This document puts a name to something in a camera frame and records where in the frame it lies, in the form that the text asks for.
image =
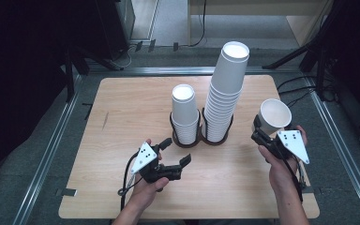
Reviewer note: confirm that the black metal stand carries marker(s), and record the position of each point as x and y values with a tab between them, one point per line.
69	78

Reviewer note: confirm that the black cabinet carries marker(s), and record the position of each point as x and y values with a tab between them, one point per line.
114	25

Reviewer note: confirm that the grey tape piece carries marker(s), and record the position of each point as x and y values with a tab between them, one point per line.
308	189
67	192

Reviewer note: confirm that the black tripod stand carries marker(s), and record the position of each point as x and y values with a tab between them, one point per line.
320	62

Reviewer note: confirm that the person's left hand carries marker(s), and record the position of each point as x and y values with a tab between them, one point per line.
147	193

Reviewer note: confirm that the white paper cup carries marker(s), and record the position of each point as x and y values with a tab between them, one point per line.
273	115

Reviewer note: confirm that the light wooden furniture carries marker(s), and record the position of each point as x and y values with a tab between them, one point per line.
303	25

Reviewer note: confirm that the short stack of white cups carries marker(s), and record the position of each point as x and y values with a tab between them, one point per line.
184	109

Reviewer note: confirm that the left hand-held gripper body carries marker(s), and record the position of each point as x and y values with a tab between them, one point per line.
145	156

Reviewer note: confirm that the black double cup holder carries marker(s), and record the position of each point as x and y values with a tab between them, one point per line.
200	141

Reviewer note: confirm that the person's right hand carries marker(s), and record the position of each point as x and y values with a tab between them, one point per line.
282	175

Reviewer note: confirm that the aluminium floor rail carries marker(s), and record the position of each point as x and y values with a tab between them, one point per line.
340	150
156	70
48	156

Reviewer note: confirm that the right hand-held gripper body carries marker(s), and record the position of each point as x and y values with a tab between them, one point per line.
292	143

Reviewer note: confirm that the tall stack of white cups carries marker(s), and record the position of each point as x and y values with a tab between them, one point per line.
226	81

